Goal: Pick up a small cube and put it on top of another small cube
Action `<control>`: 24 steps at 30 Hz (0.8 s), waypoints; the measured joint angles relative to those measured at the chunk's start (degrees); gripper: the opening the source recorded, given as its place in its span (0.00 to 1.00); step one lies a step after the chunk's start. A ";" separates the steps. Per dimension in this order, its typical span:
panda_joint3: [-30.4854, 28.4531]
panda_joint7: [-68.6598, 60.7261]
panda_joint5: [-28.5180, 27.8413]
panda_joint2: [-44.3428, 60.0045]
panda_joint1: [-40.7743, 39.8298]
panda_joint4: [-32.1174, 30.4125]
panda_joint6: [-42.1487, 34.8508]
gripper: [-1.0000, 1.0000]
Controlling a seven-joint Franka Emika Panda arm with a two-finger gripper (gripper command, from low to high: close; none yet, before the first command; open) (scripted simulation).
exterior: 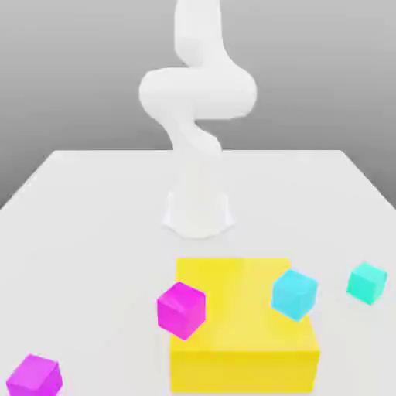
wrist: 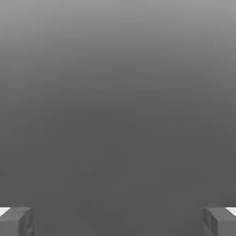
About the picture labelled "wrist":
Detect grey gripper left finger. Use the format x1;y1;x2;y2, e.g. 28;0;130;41
0;206;35;236

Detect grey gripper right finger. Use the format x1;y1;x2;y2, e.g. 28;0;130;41
202;206;236;236

